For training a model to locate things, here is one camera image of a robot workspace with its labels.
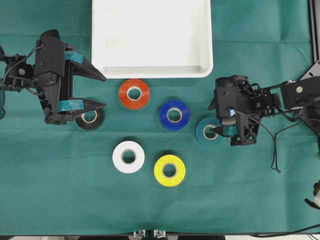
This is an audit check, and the teal green tape roll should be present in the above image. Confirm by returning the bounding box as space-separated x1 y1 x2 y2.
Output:
196 117 223 146

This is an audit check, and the blue tape roll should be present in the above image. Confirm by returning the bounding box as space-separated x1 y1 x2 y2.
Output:
159 99 190 132

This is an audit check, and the white tape roll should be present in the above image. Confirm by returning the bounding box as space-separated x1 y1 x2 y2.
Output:
112 141 145 174

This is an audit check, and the red tape roll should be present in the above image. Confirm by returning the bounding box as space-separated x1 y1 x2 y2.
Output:
118 78 150 110

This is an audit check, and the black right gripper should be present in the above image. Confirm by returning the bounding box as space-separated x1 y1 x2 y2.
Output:
207 75 261 146

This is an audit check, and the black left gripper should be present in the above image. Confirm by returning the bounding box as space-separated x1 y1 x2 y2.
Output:
34 43 107 125

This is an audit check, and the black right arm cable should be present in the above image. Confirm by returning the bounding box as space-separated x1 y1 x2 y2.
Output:
234 111 320 174

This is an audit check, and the black cable at table edge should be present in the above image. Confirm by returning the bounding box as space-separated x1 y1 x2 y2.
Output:
246 223 320 238

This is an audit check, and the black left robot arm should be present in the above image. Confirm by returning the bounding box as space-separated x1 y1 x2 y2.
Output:
0 29 107 131

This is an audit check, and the black tape roll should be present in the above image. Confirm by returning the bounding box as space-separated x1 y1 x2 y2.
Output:
75 108 105 131

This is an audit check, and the metal camera stand bracket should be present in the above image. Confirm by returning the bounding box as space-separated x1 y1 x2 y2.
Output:
133 229 168 240

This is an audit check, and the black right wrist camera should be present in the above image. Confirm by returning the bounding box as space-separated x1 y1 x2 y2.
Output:
214 75 238 127

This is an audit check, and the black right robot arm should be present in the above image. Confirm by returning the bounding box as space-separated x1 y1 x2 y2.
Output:
208 61 320 146

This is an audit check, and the white plastic tray case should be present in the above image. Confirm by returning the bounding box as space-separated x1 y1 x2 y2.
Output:
91 0 214 79

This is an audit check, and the yellow tape roll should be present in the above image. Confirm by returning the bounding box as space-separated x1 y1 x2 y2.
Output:
153 154 187 188

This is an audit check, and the green table cloth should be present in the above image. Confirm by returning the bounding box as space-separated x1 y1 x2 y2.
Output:
0 0 320 235

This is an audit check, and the white black object at edge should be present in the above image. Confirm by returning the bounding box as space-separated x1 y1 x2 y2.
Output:
304 180 320 210

